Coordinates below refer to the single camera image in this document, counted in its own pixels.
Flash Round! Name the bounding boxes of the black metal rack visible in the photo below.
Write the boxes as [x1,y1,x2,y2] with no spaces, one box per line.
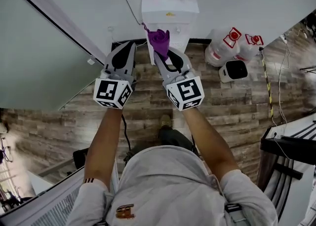
[256,111,316,221]

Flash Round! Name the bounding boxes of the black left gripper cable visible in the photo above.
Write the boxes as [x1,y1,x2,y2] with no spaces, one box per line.
[120,113,131,151]

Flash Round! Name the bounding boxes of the person's left forearm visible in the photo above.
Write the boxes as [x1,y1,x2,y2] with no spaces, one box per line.
[83,108,124,191]

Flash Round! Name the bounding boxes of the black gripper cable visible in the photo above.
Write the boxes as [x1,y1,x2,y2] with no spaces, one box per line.
[120,113,131,151]
[191,135,200,157]

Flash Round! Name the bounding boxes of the white water dispenser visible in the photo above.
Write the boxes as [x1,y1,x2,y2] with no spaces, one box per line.
[141,0,200,66]

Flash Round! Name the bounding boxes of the purple cleaning cloth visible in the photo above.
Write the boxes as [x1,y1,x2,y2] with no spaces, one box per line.
[142,22,171,64]

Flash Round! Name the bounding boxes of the person's right forearm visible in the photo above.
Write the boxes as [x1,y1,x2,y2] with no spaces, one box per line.
[182,106,240,184]

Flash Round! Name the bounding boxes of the person's dark trousers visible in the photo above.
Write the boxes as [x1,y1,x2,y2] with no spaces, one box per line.
[123,127,198,169]

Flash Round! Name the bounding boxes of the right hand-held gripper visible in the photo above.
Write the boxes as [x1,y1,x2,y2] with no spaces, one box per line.
[154,49,205,112]

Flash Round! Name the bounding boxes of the white box appliance black face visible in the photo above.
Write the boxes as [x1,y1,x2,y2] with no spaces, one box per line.
[218,59,248,84]

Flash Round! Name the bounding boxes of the thin white cable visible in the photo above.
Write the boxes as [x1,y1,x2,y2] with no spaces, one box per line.
[271,35,291,127]

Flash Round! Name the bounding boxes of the person's tan right shoe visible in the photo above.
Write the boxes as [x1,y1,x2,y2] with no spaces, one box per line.
[159,115,172,129]

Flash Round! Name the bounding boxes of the black tripod stand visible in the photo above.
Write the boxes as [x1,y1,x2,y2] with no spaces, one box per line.
[0,136,13,164]

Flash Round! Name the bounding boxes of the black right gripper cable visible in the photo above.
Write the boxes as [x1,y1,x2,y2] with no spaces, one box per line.
[191,135,200,157]

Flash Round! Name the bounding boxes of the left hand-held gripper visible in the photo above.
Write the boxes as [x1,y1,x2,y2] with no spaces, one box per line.
[93,41,137,110]

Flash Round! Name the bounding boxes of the red-capped clear water jug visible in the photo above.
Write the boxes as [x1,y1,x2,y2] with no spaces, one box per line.
[204,27,242,67]
[237,33,264,63]

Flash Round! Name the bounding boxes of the grey door frame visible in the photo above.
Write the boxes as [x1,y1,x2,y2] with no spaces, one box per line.
[4,0,107,65]

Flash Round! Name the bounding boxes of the grey shoulder strap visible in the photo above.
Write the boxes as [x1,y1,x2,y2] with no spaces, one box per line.
[223,202,247,226]

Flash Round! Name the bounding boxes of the frosted glass door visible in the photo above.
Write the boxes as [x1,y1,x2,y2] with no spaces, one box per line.
[0,0,106,111]

